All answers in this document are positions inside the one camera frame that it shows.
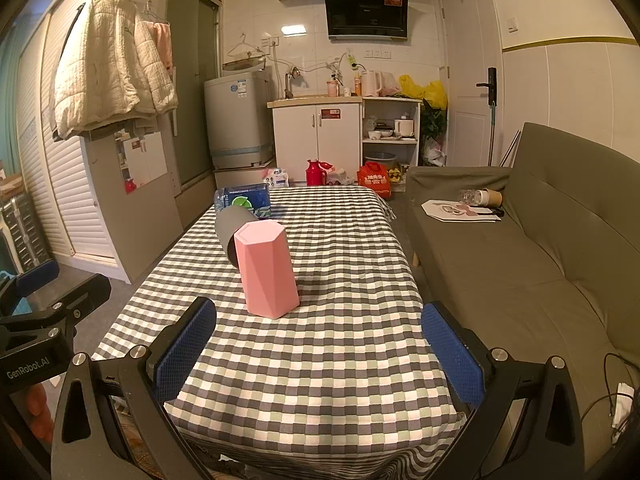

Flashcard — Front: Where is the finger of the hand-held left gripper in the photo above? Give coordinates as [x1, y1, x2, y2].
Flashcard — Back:
[30, 273, 112, 326]
[0, 262, 61, 311]

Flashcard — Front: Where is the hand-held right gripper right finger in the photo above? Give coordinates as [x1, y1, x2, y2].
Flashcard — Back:
[421, 301, 587, 480]

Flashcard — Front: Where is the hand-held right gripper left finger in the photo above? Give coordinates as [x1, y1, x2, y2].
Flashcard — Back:
[50, 296, 218, 480]

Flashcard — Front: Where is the pink faceted cup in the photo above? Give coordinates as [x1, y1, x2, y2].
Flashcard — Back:
[233, 220, 301, 319]

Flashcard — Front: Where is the grey cup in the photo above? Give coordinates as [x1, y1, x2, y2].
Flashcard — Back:
[214, 207, 262, 269]

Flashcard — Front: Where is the person's left hand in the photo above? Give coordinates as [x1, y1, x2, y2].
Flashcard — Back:
[22, 384, 55, 442]

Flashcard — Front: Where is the grey ribbed suitcase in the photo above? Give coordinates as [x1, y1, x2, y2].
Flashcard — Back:
[0, 192, 54, 274]

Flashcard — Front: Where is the white louvred wardrobe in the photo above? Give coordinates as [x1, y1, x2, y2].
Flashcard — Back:
[19, 0, 123, 262]

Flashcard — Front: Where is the olive green sofa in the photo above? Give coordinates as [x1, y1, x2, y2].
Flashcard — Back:
[404, 122, 640, 476]

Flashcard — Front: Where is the checkered tablecloth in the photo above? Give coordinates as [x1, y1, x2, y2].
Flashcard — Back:
[91, 185, 472, 480]

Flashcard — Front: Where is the white printed paper bag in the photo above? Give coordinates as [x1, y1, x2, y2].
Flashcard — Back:
[421, 198, 505, 224]

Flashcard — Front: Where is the white crumpled tissue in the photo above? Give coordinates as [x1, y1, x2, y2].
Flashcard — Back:
[611, 382, 637, 445]

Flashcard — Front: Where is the red shopping bag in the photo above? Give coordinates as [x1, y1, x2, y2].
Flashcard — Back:
[356, 161, 392, 194]

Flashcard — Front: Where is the white tissue pack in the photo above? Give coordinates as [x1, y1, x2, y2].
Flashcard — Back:
[259, 167, 292, 189]

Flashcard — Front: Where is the white quilted jacket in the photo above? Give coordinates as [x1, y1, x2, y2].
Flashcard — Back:
[51, 0, 180, 139]

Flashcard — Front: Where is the red thermos jug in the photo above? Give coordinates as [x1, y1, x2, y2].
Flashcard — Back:
[306, 158, 329, 187]

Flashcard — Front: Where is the grey washing machine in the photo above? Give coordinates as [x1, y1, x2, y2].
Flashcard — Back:
[203, 70, 275, 170]

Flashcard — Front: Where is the frosted glass sliding door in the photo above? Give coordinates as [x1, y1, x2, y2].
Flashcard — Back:
[166, 0, 221, 192]

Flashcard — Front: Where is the green potted plant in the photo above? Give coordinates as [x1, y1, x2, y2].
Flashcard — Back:
[419, 99, 449, 149]

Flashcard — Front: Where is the white sink cabinet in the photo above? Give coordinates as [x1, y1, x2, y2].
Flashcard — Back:
[267, 95, 364, 187]

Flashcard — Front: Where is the white open shelf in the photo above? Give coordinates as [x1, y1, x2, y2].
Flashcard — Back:
[360, 95, 422, 182]

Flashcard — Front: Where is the pink garment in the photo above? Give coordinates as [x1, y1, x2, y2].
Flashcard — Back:
[149, 20, 175, 75]

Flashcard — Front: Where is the yellow plastic bag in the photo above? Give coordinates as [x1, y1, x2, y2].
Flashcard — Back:
[398, 74, 449, 111]

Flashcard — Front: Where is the white electric kettle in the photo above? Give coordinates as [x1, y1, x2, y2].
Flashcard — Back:
[360, 68, 384, 99]

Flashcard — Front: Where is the metal faucet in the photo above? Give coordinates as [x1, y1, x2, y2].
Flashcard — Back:
[283, 65, 301, 100]

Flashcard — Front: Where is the white door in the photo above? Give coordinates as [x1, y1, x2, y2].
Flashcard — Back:
[437, 0, 504, 169]

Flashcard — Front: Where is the black range hood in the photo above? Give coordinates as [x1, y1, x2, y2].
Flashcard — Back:
[319, 0, 412, 41]

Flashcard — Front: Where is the black cable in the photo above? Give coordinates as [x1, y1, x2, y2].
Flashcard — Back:
[579, 352, 637, 432]

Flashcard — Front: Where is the black door handle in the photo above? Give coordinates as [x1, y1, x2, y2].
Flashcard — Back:
[476, 67, 499, 106]

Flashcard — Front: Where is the wire clothes hanger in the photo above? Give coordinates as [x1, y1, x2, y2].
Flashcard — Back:
[227, 33, 267, 59]

